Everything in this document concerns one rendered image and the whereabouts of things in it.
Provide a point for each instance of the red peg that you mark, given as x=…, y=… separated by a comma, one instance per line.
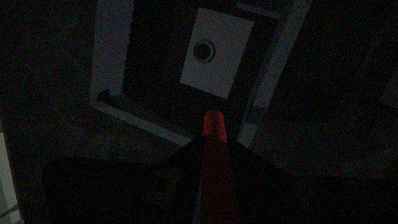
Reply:
x=218, y=196

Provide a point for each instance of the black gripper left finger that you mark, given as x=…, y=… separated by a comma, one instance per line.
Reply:
x=163, y=193

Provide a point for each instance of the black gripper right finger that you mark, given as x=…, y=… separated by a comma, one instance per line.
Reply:
x=267, y=194

